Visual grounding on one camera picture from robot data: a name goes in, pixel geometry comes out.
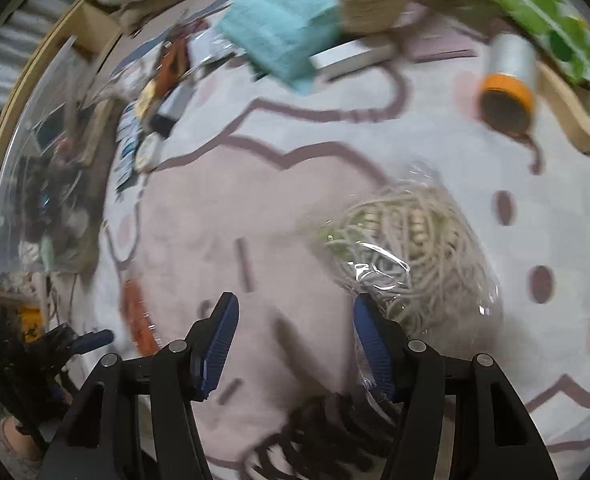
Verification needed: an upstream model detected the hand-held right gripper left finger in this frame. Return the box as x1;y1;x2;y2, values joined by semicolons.
38;292;241;480

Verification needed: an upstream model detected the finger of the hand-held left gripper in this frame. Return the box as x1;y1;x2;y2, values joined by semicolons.
68;329;116;356

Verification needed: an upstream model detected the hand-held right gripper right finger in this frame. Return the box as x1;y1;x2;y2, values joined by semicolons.
352;294;558;480

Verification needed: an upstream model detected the orange cable coil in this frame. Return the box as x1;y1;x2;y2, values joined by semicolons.
120;280;161;356

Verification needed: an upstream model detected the clear bag of beaded rope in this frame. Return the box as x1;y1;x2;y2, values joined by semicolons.
320;162;506;341

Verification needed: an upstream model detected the brown hair claw clip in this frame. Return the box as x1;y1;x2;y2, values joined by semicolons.
247;392;401;480

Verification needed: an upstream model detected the clear plastic storage bin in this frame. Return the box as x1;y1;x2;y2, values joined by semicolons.
0;35;141;311

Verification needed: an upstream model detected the silver tube with orange cap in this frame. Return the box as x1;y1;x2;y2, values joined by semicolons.
477;32;543;136

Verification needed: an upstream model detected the small yellow carton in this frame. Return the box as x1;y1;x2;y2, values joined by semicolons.
18;305;46;343

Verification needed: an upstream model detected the mint green round lid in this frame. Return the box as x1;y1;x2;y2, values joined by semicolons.
40;237;58;271

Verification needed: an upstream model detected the pile of blue sachets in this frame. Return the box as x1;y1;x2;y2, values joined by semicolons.
112;102;141;193

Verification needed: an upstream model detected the silver and black power bank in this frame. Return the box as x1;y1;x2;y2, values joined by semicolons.
150;80;196;136

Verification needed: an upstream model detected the small yellow box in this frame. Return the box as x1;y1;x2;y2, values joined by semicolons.
132;80;158;116

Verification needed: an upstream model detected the small silver box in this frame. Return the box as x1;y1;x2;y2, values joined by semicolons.
307;37;398;81

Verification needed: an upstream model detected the brown leather case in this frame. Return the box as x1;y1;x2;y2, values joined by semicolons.
152;37;191;98

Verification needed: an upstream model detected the white paper packet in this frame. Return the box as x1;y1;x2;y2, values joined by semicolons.
190;25;241;68

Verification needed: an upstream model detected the grey curtain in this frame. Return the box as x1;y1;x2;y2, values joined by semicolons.
0;0;66;126

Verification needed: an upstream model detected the wooden bedside shelf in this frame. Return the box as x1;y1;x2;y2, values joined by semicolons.
0;0;136;321

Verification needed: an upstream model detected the teal tissue pack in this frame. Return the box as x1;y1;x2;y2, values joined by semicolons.
217;0;343;96

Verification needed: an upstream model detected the green dotted wipes pack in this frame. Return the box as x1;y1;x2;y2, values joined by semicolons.
425;0;590;86

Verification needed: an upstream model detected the wooden handle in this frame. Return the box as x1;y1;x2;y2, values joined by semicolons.
537;60;590;156

